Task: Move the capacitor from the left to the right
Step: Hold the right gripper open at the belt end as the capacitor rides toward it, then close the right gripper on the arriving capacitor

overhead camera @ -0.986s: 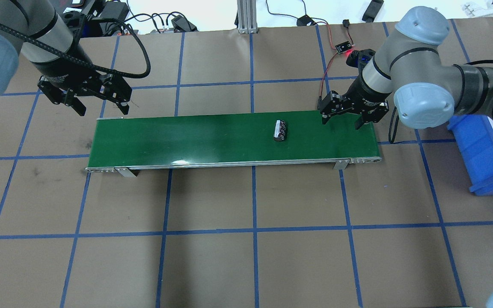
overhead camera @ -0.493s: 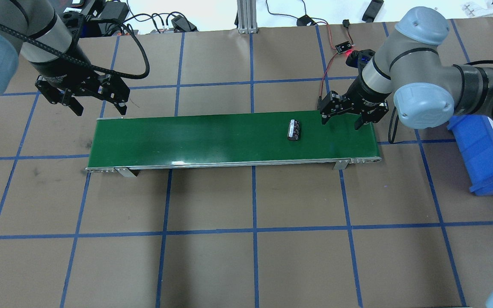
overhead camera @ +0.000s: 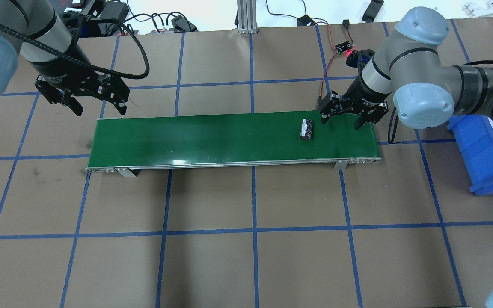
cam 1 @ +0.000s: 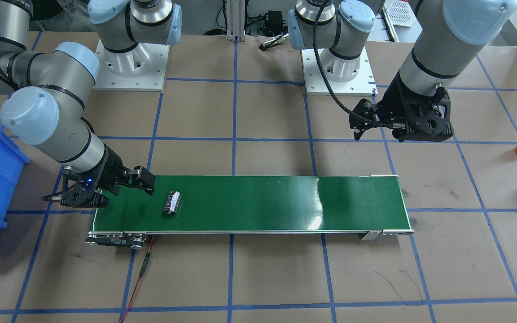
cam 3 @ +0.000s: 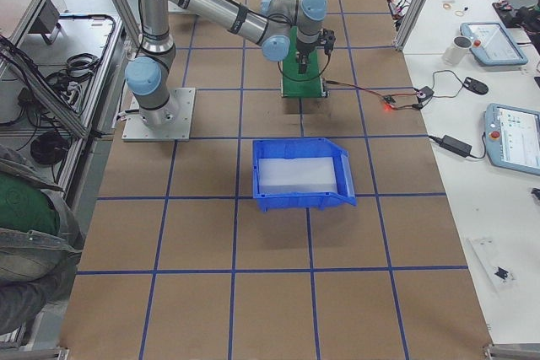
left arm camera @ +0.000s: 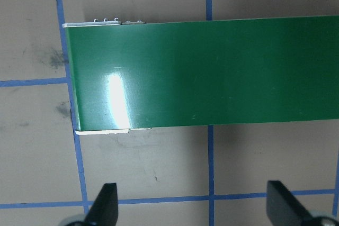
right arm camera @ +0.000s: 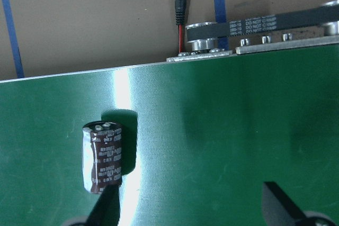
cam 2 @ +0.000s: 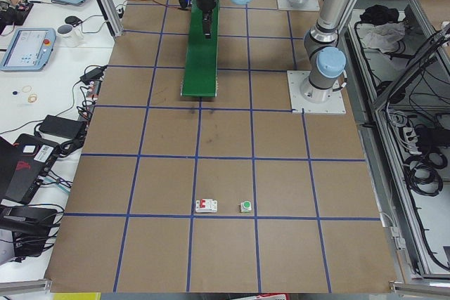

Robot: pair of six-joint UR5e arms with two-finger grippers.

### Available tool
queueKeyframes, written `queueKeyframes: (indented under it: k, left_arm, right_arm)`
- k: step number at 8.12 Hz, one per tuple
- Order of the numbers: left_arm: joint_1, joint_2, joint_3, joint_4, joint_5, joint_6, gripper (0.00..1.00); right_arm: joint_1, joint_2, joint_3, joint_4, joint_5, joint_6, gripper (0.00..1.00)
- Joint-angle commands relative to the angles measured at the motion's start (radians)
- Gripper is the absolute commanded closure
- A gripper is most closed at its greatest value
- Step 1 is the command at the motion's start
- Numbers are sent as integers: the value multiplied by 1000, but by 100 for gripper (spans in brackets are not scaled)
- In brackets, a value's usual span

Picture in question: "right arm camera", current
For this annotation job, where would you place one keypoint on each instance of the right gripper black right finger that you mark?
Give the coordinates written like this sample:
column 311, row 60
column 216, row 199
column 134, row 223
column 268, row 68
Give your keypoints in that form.
column 279, row 209

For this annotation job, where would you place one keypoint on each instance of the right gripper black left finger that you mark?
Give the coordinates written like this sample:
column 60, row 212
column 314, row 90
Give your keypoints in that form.
column 107, row 208

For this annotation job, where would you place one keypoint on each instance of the brown cylindrical capacitor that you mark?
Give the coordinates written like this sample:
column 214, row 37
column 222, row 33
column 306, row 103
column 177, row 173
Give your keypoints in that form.
column 102, row 155

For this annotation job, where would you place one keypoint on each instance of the green conveyor belt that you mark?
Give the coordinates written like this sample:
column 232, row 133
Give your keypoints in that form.
column 201, row 132

